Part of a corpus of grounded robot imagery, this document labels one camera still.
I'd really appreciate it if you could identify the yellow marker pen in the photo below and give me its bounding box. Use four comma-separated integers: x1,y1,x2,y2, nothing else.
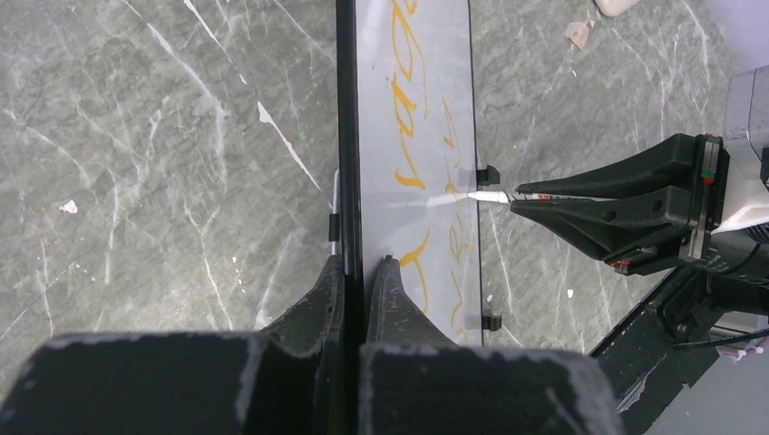
467,190,611,204

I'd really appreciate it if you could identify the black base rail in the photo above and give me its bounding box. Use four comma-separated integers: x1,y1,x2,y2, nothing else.
590,266,723,434

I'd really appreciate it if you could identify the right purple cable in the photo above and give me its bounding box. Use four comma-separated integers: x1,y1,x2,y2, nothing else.
717,335,769,363

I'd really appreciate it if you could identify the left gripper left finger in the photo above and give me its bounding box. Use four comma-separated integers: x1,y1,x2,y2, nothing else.
1,256,347,434

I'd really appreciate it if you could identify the white pvc pipe frame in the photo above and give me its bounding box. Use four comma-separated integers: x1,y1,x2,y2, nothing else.
595,0,639,17

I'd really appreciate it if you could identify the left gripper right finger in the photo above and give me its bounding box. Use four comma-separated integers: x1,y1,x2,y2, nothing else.
359,257,624,434

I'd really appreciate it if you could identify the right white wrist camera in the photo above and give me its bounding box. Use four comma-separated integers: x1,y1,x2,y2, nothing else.
713,66,768,234

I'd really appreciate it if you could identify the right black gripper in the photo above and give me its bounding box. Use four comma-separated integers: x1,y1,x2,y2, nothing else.
511,133,730,276

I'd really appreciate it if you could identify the black-framed whiteboard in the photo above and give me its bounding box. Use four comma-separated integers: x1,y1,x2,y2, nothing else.
336,1,484,345

